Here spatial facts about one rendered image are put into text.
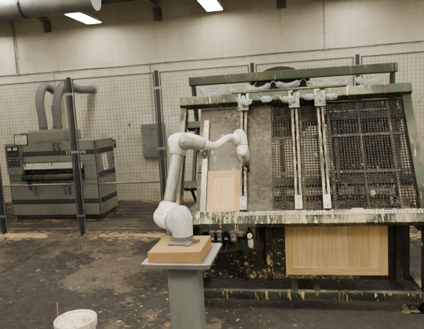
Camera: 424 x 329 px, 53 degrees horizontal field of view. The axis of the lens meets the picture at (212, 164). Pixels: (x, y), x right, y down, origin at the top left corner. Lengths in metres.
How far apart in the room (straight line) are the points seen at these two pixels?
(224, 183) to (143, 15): 6.03
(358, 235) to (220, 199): 1.28
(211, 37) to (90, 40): 2.60
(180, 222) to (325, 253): 1.55
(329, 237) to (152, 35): 6.39
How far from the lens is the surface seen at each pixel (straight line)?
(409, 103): 4.37
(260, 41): 8.83
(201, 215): 3.87
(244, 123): 4.19
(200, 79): 4.84
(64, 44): 10.11
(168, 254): 3.09
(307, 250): 4.10
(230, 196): 3.92
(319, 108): 4.25
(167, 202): 3.32
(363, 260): 4.18
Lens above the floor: 1.76
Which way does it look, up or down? 7 degrees down
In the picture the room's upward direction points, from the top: 3 degrees counter-clockwise
